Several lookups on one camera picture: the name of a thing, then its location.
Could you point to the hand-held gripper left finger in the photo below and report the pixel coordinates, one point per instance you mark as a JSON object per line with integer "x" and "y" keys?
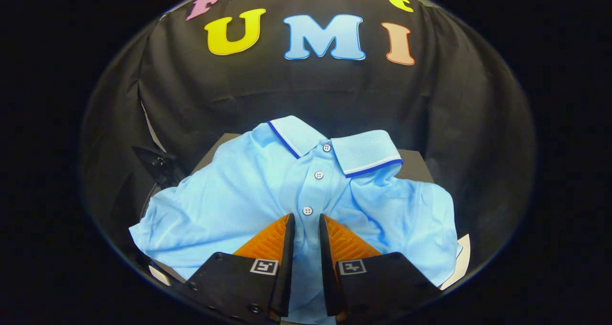
{"x": 289, "y": 263}

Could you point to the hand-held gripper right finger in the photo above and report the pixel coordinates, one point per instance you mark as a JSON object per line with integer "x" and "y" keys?
{"x": 326, "y": 263}

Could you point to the light blue polo shirt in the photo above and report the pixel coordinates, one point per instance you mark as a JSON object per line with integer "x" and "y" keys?
{"x": 239, "y": 196}

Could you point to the dark glass washing machine lid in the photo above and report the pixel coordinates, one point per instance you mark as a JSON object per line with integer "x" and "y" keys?
{"x": 160, "y": 165}

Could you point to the black backdrop cloth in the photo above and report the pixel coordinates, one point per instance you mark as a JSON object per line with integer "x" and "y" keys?
{"x": 334, "y": 95}

